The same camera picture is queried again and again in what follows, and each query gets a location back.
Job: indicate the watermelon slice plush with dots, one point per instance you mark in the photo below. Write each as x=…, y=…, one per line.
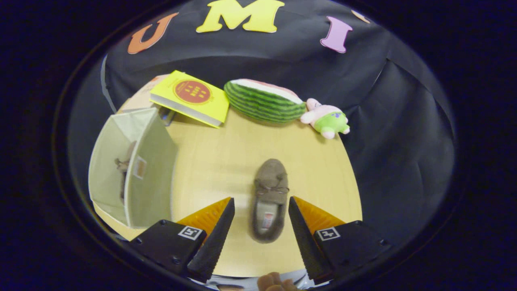
x=258, y=105

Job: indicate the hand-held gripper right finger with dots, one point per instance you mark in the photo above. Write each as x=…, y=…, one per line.
x=307, y=242

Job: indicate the pink and green plush toy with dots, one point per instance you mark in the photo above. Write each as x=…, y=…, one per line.
x=329, y=121

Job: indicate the yellow book with red circle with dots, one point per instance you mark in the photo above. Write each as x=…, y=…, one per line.
x=210, y=107

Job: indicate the brown moccasin shoe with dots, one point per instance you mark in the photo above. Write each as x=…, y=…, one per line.
x=270, y=182
x=123, y=165

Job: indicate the white fabric storage box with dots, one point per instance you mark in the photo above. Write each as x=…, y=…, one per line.
x=155, y=190

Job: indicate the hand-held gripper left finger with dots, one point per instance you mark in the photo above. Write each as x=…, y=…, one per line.
x=212, y=244

